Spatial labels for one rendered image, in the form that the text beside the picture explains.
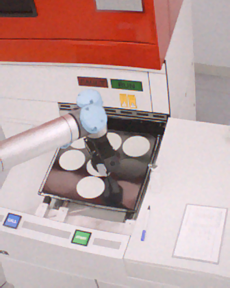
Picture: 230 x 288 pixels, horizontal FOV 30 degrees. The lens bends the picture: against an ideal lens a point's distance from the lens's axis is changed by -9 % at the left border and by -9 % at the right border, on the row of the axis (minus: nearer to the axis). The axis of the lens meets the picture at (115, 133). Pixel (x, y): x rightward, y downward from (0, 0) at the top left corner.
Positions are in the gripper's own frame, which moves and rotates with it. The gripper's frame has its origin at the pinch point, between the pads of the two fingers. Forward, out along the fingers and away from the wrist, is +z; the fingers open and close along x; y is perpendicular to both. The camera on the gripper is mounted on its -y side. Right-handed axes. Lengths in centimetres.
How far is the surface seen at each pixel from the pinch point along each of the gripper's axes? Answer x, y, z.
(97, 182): 4.1, 0.0, 2.0
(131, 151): -12.8, 7.0, 2.0
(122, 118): -15.9, 20.5, -1.8
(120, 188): -1.9, -6.3, 2.1
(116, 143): -9.7, 13.2, 1.9
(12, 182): 34.2, 23.4, 9.9
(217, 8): -134, 116, 30
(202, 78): -121, 118, 92
